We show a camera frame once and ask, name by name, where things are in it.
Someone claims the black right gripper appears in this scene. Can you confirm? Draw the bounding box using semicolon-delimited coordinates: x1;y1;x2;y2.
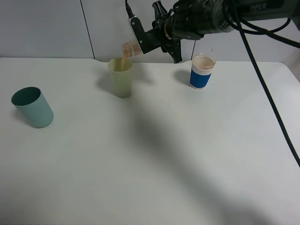
152;0;204;63

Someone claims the clear plastic drink bottle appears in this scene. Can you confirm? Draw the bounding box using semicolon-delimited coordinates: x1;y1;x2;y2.
122;40;142;57

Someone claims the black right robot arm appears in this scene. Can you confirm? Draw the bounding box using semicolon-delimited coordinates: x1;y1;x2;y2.
152;0;300;63

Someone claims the blue white paper cup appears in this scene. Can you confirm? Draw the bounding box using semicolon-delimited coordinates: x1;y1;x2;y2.
189;53;216;89

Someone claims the pale green plastic cup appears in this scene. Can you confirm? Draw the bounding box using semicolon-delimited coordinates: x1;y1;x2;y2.
108;58;133;98

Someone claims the teal plastic cup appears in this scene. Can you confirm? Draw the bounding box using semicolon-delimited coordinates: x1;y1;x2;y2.
11;87;54;128

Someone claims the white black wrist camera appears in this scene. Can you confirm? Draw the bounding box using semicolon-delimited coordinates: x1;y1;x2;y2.
128;16;162;54

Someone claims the black camera cable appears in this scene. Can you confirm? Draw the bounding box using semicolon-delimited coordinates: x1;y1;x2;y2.
125;0;300;168

